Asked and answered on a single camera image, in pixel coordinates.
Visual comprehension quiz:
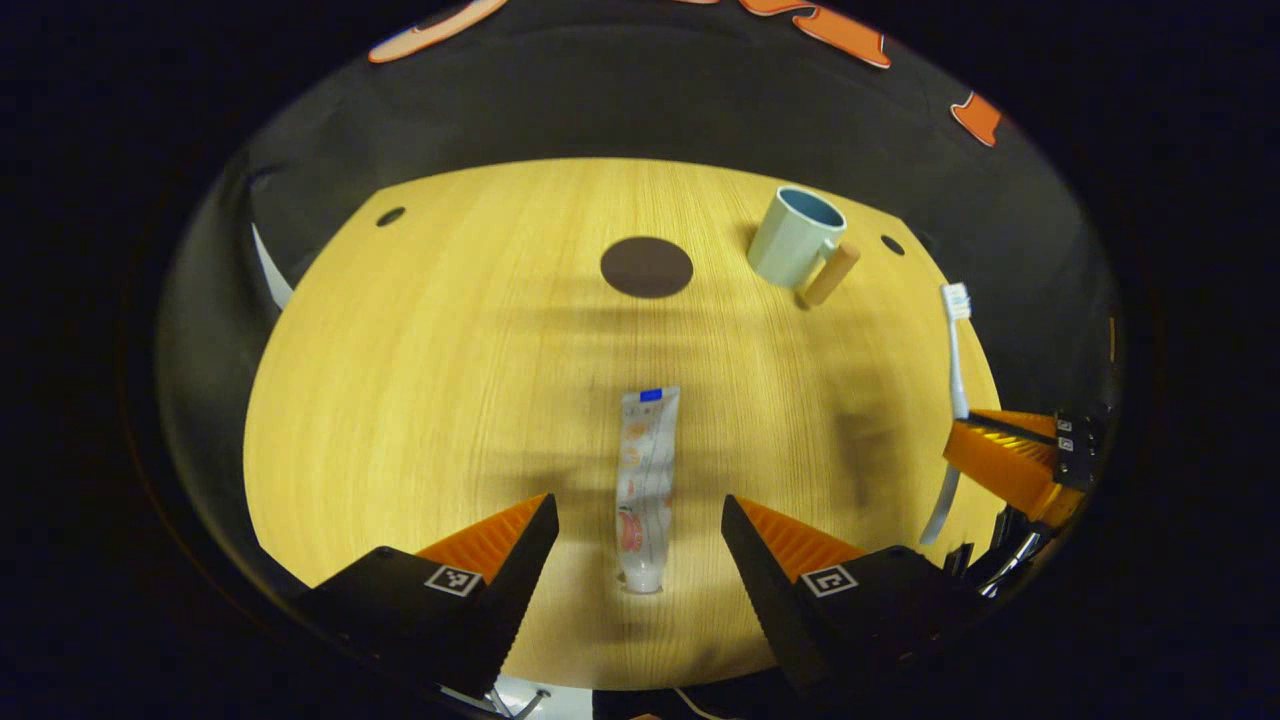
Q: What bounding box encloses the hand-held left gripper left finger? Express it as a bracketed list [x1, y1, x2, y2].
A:
[295, 493, 561, 701]

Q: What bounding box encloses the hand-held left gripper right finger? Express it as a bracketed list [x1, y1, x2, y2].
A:
[720, 494, 986, 701]

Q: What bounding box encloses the white toothbrush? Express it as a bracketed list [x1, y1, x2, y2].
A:
[918, 282, 974, 546]

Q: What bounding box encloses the white toothpaste tube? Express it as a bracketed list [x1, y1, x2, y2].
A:
[615, 386, 682, 595]

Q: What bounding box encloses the light blue cup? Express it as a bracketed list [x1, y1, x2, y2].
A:
[746, 186, 862, 308]

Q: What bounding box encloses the dark brown round coaster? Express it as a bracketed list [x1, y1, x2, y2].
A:
[600, 236, 694, 299]

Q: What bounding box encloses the black backdrop cloth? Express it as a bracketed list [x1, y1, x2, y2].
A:
[155, 0, 1126, 561]

